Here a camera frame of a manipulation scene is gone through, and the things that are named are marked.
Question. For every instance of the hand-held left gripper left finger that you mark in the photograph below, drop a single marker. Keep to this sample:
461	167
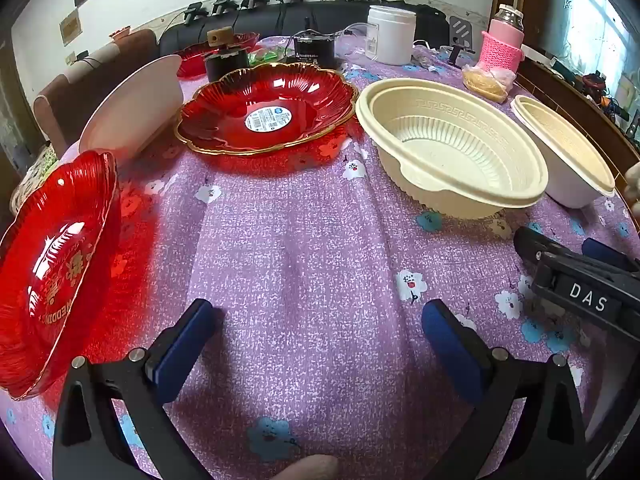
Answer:
185	350

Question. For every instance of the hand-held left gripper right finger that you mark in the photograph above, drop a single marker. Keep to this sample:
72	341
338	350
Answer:
452	350

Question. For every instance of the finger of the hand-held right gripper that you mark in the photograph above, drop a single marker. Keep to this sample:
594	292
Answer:
605	252
531	245

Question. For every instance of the cream plastic bowl wide rim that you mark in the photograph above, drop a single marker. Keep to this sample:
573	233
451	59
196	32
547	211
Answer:
570	155

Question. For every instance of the cream ribbed plastic bowl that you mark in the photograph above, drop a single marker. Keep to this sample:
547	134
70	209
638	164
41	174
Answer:
450	155

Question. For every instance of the red plate with gold print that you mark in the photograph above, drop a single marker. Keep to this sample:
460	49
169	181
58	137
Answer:
55	270

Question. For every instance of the red plate with white label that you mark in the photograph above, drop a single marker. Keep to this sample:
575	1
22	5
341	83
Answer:
265	110

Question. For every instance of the person's left hand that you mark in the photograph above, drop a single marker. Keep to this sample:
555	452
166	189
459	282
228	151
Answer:
315	469

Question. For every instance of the wooden sideboard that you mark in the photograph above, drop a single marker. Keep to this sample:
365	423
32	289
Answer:
575	100

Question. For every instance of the purple floral tablecloth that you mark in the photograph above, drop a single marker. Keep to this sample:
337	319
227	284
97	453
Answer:
310	260

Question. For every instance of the clear bag of snacks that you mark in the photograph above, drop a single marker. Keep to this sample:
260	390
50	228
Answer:
487	82

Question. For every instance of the pink knit-sleeved thermos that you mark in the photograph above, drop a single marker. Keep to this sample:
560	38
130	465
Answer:
502	42

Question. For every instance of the white plastic jar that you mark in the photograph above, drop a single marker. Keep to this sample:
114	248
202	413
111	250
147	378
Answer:
390	35

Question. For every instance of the brown chair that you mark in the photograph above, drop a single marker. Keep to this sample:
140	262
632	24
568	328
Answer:
75	95

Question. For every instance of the black cylindrical motor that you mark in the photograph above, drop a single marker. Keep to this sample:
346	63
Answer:
315	52

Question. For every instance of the black motor with wooden block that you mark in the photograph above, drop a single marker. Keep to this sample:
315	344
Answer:
225	62

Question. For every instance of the red plate with scalloped edge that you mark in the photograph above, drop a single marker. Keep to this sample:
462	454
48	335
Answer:
192	57

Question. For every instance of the green snack packet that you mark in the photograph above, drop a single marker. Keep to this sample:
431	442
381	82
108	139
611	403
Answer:
267	52

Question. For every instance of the small wall plaque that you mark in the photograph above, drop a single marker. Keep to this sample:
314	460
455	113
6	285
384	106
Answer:
71	27

